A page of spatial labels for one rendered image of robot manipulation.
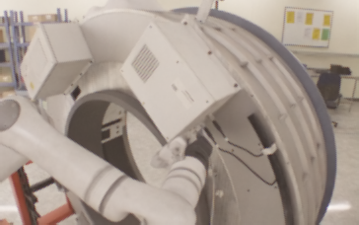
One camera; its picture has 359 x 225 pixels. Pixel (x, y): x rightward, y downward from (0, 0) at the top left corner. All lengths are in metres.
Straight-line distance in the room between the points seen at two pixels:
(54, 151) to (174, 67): 0.31
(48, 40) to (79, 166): 0.66
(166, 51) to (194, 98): 0.12
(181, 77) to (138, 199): 0.30
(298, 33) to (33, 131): 6.59
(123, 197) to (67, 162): 0.10
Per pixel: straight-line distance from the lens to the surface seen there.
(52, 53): 0.96
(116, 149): 1.67
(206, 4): 0.82
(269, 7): 6.49
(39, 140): 0.43
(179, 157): 0.49
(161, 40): 0.58
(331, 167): 1.11
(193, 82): 0.53
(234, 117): 0.64
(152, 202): 0.35
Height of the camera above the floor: 1.80
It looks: 18 degrees down
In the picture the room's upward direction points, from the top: 1 degrees clockwise
